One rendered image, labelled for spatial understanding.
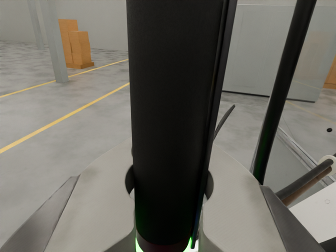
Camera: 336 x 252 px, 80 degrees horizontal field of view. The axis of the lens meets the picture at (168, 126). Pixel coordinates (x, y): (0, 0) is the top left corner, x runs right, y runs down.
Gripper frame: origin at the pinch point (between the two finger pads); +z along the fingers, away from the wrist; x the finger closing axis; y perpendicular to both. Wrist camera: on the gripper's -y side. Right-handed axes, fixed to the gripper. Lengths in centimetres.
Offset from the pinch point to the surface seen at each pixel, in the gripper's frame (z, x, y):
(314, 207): 20.7, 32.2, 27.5
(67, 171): 171, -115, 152
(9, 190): 138, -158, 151
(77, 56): 742, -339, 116
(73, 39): 744, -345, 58
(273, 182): 92, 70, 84
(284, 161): 88, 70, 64
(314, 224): 17.5, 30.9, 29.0
